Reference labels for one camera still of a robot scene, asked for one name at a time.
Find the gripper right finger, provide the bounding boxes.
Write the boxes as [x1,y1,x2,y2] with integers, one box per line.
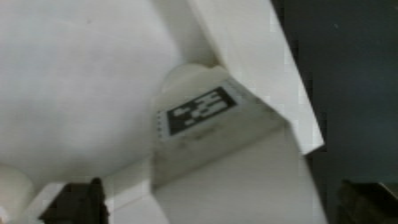
[337,180,398,224]

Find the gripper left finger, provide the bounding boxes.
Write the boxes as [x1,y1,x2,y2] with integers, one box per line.
[39,178,110,224]

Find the white table leg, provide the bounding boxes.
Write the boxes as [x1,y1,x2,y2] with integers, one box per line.
[152,64,328,224]

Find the white square table top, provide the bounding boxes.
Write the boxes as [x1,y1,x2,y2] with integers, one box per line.
[0,0,323,224]

